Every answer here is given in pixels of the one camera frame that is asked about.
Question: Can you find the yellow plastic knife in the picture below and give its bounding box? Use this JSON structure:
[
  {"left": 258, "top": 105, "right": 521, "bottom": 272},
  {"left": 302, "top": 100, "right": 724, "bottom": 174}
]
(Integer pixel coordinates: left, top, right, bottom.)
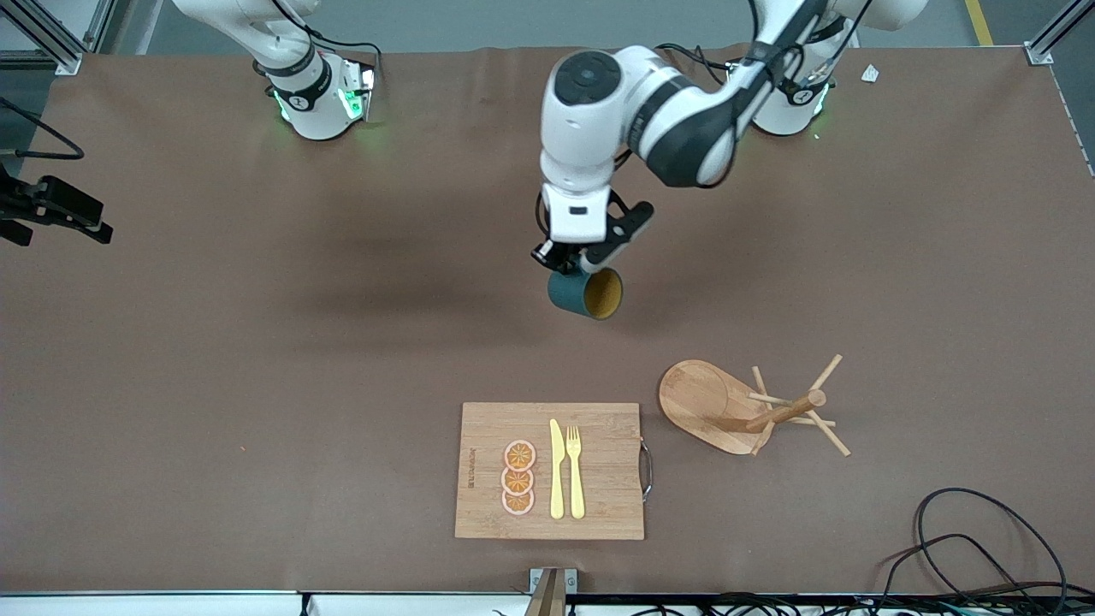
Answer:
[{"left": 549, "top": 418, "right": 566, "bottom": 520}]

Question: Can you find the aluminium frame profile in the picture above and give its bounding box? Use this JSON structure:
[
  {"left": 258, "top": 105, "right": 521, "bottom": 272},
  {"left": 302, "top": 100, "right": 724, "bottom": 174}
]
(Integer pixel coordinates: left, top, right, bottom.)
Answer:
[
  {"left": 1024, "top": 0, "right": 1095, "bottom": 67},
  {"left": 0, "top": 0, "right": 116, "bottom": 76}
]

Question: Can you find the yellow plastic fork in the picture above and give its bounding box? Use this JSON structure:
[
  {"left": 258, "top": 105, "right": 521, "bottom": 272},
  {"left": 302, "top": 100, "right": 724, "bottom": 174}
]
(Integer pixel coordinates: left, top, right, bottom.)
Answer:
[{"left": 566, "top": 425, "right": 586, "bottom": 520}]

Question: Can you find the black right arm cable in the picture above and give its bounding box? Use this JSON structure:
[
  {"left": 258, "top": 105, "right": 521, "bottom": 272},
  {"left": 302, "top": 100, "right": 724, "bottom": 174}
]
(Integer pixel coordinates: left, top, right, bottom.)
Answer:
[{"left": 0, "top": 94, "right": 86, "bottom": 162}]

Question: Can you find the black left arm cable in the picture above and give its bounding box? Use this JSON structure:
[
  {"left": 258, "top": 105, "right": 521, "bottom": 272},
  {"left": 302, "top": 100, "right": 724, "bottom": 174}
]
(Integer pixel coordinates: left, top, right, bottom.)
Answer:
[{"left": 535, "top": 0, "right": 873, "bottom": 236}]

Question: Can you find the black left base cable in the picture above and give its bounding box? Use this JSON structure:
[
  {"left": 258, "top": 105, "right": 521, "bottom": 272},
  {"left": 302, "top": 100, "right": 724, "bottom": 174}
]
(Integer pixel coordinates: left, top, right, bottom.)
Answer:
[{"left": 654, "top": 43, "right": 730, "bottom": 86}]

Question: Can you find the wooden cup rack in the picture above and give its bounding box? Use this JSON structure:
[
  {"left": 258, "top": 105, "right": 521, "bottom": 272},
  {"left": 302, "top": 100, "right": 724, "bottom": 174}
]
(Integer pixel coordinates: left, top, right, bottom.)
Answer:
[{"left": 659, "top": 354, "right": 852, "bottom": 458}]

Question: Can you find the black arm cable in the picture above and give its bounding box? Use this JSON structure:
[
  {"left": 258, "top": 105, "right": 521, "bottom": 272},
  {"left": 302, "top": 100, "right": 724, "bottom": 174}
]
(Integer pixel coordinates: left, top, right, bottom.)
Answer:
[
  {"left": 535, "top": 0, "right": 873, "bottom": 236},
  {"left": 0, "top": 94, "right": 86, "bottom": 162}
]

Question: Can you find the bamboo cutting board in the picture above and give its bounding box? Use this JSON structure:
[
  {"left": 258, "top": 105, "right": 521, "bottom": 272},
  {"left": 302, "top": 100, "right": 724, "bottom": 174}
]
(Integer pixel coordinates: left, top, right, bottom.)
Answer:
[{"left": 454, "top": 402, "right": 654, "bottom": 542}]

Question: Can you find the black right base cable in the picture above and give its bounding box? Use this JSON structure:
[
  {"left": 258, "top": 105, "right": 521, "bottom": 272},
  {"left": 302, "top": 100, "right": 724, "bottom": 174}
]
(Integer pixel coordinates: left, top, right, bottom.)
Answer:
[{"left": 272, "top": 0, "right": 383, "bottom": 82}]

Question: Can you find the dark teal ribbed cup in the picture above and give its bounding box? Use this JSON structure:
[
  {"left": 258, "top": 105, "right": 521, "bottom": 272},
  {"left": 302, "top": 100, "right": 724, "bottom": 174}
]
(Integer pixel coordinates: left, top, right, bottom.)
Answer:
[{"left": 547, "top": 267, "right": 624, "bottom": 321}]

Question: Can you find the white table edge rail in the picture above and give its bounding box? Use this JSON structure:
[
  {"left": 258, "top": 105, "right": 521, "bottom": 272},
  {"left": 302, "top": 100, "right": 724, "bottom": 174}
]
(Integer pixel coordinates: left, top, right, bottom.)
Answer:
[{"left": 0, "top": 590, "right": 531, "bottom": 616}]

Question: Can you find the black base cable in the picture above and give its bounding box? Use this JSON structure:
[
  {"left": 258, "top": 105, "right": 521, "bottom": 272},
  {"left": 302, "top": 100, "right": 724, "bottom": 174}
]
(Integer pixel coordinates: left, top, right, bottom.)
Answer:
[
  {"left": 272, "top": 0, "right": 383, "bottom": 82},
  {"left": 654, "top": 43, "right": 730, "bottom": 86}
]

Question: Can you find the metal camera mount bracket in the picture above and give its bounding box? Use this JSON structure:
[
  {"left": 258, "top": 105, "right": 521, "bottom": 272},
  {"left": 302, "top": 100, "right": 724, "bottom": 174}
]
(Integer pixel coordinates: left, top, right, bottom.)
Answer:
[{"left": 524, "top": 567, "right": 578, "bottom": 616}]

